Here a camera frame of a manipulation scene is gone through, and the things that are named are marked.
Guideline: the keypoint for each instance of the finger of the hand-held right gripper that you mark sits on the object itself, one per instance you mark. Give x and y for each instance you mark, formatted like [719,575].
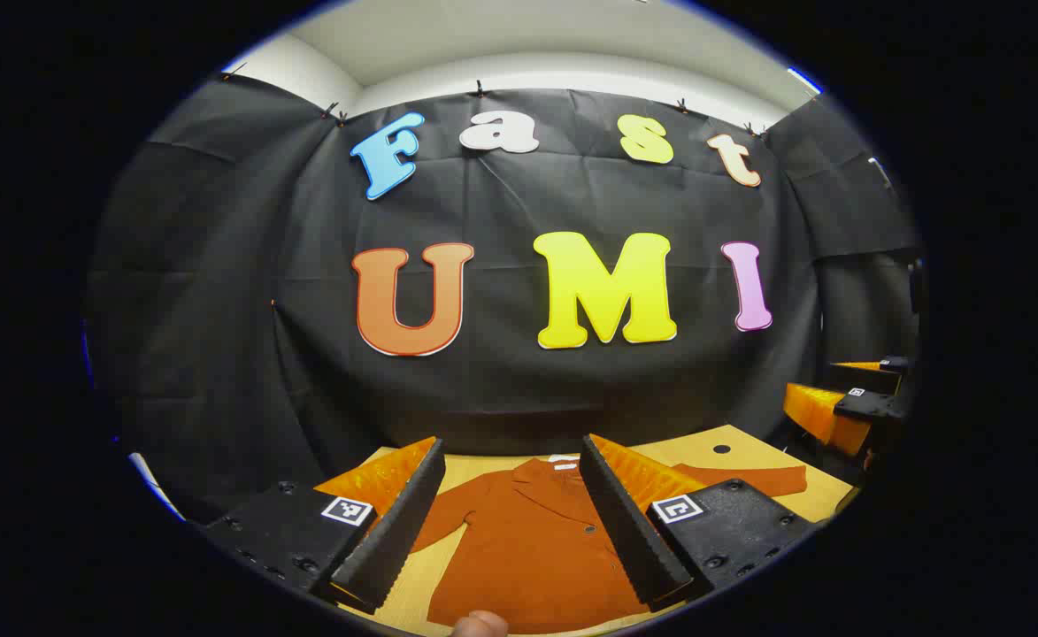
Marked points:
[864,379]
[872,405]

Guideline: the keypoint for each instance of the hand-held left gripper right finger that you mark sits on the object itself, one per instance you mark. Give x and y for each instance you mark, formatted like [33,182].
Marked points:
[629,531]

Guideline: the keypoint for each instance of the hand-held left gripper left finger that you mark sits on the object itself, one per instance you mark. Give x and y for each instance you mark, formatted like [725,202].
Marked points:
[395,531]

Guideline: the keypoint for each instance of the orange button-up shirt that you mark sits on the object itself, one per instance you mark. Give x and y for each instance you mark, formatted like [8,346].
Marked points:
[527,548]

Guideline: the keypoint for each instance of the black backdrop cloth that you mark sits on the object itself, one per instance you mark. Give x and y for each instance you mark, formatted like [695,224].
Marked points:
[501,380]

